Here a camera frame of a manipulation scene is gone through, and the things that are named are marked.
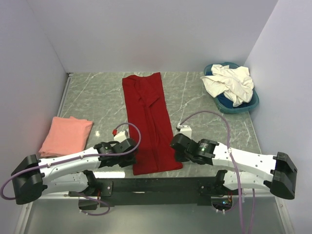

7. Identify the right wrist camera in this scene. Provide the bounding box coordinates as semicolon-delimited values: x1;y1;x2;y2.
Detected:
176;123;192;139

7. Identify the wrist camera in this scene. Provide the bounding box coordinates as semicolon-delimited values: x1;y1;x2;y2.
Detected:
176;123;192;139
112;129;129;142

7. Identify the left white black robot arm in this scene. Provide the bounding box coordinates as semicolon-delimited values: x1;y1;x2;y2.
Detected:
11;138;138;205

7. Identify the red t shirt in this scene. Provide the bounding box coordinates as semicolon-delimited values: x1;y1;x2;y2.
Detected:
122;73;183;176

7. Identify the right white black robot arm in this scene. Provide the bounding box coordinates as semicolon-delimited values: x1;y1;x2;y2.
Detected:
170;134;297;200

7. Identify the blue t shirt in basket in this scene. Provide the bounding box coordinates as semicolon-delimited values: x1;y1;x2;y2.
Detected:
216;93;250;109

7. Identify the white crumpled t shirt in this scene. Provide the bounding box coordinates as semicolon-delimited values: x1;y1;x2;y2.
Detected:
200;64;254;107

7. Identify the teal plastic laundry basket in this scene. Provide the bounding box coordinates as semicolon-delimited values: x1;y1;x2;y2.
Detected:
204;62;259;114

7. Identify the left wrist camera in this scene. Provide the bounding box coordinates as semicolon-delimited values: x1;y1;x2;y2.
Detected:
112;129;129;142

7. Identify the folded pink t shirt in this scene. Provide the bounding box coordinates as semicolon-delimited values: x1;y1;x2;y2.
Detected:
39;117;93;157

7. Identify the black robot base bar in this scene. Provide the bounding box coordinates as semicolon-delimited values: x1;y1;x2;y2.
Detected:
82;171;238;206

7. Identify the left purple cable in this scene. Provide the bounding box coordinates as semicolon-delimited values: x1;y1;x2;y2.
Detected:
0;122;142;216

